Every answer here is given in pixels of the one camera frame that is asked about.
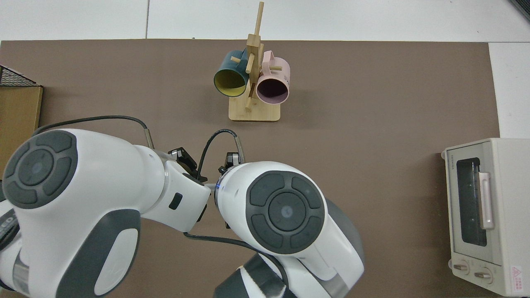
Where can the wooden cup stand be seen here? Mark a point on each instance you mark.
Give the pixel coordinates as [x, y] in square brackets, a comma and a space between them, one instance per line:
[256, 112]

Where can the dark teal cup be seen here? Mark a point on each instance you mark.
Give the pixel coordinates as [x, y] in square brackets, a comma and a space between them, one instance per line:
[225, 64]

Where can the pink cup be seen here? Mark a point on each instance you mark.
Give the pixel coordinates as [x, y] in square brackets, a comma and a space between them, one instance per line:
[278, 75]

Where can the brown table cloth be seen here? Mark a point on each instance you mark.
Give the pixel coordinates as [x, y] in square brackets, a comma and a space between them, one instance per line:
[331, 186]

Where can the pale toaster oven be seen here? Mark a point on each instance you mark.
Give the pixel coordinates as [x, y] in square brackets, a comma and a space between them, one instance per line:
[509, 186]

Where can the dark grey equipment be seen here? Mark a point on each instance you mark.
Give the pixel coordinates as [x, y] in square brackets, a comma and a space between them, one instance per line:
[522, 7]

